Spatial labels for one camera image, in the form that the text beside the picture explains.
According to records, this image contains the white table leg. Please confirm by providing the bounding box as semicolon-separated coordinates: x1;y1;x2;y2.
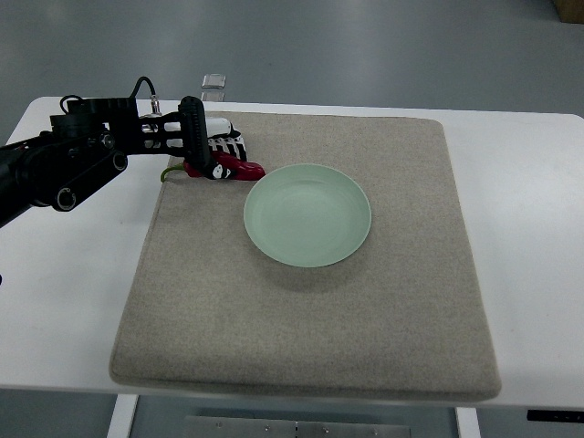
106;394;139;438
455;407;481;438

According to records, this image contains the silver floor socket plate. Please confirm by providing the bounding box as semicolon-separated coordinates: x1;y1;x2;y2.
202;73;226;89

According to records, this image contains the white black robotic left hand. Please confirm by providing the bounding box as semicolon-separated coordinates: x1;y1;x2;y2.
203;118;247;181

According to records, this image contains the red pepper with green stem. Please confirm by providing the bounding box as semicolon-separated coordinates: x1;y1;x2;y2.
160;151;266;183

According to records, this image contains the grey metal table crossbar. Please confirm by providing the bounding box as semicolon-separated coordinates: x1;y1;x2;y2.
182;416;412;438

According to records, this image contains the white right table leg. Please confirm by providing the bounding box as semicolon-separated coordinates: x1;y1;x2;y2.
455;407;481;438

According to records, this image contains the light green round plate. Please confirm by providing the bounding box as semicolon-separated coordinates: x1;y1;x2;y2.
243;163;372;268

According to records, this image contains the black table control panel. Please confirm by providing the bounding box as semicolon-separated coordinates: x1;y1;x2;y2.
527;410;584;423

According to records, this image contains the white left table leg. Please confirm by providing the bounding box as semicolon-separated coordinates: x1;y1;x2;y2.
106;394;139;438

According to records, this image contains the cardboard box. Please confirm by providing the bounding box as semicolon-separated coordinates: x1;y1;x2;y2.
553;0;584;24

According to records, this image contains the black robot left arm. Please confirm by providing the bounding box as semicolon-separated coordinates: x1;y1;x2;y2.
1;90;231;224

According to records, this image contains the beige felt mat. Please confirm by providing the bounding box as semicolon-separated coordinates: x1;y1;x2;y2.
109;112;501;402

